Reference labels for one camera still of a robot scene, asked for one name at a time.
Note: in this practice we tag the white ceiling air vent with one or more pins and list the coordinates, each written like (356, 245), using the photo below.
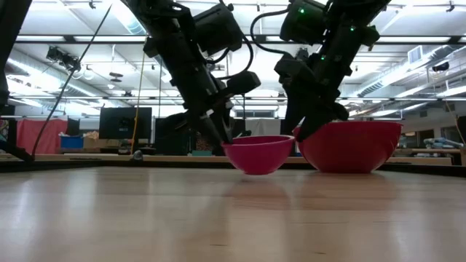
(415, 54)

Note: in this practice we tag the black ceiling-mounted device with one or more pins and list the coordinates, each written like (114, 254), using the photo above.
(62, 58)

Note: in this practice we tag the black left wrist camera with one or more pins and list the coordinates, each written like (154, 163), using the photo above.
(243, 82)

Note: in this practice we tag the large red plastic bowl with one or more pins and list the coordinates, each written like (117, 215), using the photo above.
(349, 149)

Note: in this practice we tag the light wooden shelf board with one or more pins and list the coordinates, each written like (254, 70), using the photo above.
(109, 158)

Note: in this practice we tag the small pink plastic bowl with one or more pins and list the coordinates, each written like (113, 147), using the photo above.
(258, 154)

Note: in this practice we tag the red cloth partition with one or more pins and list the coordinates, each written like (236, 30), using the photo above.
(40, 136)

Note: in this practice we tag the black frame post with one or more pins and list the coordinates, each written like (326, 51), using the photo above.
(9, 43)

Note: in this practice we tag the black computer monitor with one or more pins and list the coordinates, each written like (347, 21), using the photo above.
(125, 123)

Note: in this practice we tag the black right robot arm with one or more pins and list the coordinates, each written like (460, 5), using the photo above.
(346, 36)

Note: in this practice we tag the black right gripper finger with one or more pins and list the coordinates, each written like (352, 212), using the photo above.
(293, 116)
(320, 116)

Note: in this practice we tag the small silver knob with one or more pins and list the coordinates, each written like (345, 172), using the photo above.
(137, 156)

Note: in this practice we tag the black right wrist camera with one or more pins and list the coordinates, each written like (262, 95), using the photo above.
(291, 70)

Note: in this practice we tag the blue storage bin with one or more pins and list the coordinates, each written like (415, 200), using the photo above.
(71, 142)

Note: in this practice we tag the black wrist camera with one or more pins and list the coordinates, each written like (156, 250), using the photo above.
(291, 70)
(243, 82)

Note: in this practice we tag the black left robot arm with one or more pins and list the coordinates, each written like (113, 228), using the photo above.
(174, 47)

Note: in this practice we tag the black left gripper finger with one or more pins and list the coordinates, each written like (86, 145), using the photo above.
(210, 127)
(226, 127)

